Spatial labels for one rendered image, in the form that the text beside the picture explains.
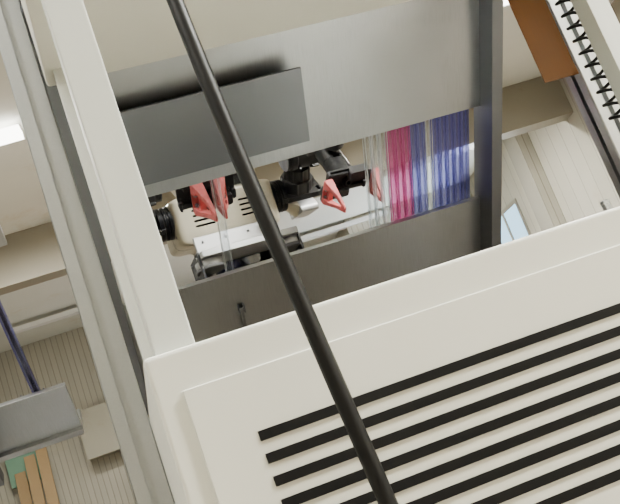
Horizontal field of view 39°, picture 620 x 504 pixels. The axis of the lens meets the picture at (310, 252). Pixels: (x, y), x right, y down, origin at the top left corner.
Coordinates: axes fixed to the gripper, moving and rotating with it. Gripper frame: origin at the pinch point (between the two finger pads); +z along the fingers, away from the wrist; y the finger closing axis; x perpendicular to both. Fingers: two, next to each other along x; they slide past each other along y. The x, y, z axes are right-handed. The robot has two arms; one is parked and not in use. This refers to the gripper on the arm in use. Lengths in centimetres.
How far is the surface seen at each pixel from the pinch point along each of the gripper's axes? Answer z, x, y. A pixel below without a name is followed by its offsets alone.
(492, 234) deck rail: 9, 14, 47
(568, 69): 32, -31, 40
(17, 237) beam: -501, 336, -57
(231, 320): 4.8, 19.0, -1.9
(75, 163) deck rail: 4.4, -18.6, -20.5
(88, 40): 49, -55, -19
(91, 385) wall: -695, 712, -39
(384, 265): 4.9, 17.2, 27.4
